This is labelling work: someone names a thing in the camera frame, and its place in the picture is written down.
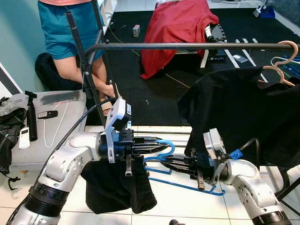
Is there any black backpack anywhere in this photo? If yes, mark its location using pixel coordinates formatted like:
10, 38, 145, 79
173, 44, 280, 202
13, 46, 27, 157
35, 52, 83, 92

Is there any black phone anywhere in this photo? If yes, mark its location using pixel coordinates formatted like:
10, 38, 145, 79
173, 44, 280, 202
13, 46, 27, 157
37, 110, 59, 120

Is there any black strap bag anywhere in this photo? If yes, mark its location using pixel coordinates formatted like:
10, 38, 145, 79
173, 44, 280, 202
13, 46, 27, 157
0, 96, 28, 190

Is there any plain black t-shirt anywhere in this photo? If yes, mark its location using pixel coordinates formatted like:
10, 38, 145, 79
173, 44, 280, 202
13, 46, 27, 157
177, 66, 300, 169

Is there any white cable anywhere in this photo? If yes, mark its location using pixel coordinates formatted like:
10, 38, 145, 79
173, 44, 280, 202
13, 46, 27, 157
42, 101, 71, 148

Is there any red cloth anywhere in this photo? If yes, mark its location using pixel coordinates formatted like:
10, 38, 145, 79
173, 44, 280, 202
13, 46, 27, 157
141, 0, 219, 79

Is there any white remote control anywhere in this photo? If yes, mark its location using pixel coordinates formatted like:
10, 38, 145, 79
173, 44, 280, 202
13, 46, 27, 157
19, 127, 31, 150

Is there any black white machine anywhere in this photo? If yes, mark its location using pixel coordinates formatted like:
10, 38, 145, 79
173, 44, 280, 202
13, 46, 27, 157
202, 23, 228, 61

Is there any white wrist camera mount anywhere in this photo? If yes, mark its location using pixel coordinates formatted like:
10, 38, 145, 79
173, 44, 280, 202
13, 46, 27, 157
203, 128, 228, 183
103, 97, 133, 164

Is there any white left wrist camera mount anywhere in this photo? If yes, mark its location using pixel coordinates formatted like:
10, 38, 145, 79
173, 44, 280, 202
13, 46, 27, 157
103, 97, 133, 164

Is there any person in teal shorts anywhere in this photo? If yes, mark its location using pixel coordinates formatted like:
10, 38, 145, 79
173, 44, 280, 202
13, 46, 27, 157
37, 0, 118, 115

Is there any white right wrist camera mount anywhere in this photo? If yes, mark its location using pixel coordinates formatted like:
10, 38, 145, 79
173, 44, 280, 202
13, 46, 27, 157
203, 128, 228, 183

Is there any black handheld device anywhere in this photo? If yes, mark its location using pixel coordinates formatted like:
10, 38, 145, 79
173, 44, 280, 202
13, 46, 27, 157
24, 90, 39, 142

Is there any blue dustpan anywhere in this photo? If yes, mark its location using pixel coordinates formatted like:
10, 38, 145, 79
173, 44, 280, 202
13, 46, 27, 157
253, 2, 277, 19

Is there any black printed t-shirt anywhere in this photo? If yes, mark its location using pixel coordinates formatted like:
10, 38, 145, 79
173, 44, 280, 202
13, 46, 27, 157
80, 155, 158, 215

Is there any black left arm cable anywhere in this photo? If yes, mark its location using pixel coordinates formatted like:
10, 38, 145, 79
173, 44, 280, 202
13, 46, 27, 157
42, 98, 118, 188

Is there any black metal clothes rack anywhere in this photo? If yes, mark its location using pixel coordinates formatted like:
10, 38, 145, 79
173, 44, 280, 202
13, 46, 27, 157
66, 0, 300, 141

